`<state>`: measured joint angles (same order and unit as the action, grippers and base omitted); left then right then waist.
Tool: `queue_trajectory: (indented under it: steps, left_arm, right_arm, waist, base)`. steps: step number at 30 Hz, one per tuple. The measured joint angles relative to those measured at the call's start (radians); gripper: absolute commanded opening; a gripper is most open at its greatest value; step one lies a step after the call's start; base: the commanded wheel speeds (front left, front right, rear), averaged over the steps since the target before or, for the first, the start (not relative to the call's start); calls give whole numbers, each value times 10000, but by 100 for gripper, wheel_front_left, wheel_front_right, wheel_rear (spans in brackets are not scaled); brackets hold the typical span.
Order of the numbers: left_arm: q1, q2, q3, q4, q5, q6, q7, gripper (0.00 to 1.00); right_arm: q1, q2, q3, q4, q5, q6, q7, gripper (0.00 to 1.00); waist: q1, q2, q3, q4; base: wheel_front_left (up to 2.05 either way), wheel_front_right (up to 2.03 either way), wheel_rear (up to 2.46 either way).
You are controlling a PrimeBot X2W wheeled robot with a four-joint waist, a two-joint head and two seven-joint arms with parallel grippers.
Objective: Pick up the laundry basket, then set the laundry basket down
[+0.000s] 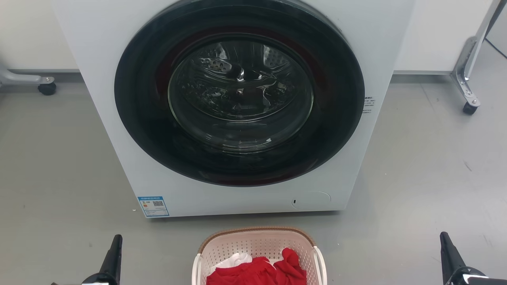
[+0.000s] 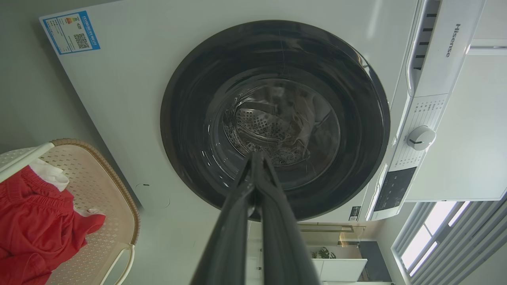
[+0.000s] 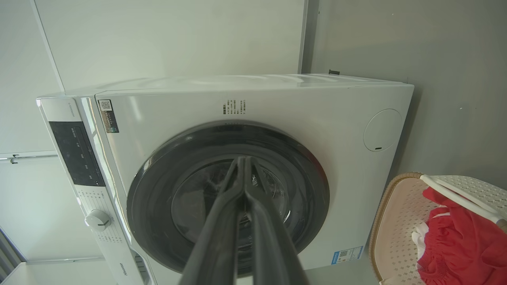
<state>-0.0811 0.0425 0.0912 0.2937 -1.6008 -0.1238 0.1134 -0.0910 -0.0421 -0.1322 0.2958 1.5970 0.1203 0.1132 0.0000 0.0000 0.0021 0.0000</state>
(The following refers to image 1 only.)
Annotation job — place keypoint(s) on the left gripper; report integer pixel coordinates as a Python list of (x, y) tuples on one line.
[(101, 280)]

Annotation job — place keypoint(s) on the red garment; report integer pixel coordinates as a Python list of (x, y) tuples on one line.
[(257, 273)]

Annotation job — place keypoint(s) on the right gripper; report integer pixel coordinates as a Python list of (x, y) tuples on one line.
[(467, 277)]

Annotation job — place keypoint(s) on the white garment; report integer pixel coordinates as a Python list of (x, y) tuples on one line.
[(235, 260)]

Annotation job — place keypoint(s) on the blue energy label sticker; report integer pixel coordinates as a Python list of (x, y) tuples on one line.
[(153, 206)]

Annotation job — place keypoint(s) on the black round washer door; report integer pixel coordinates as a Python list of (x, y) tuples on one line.
[(142, 118)]

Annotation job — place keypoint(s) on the beige perforated laundry basket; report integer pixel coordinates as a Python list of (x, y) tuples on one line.
[(257, 241)]

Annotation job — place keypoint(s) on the white front-load washing machine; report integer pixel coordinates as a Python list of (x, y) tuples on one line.
[(99, 59)]

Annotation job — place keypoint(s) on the grey stand leg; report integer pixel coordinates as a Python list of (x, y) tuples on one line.
[(20, 78), (471, 51)]

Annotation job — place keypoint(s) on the round white filter cover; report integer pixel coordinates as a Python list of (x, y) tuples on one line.
[(315, 200)]

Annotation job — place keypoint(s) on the black caster wheel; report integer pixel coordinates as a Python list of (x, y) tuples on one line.
[(47, 88), (469, 109)]

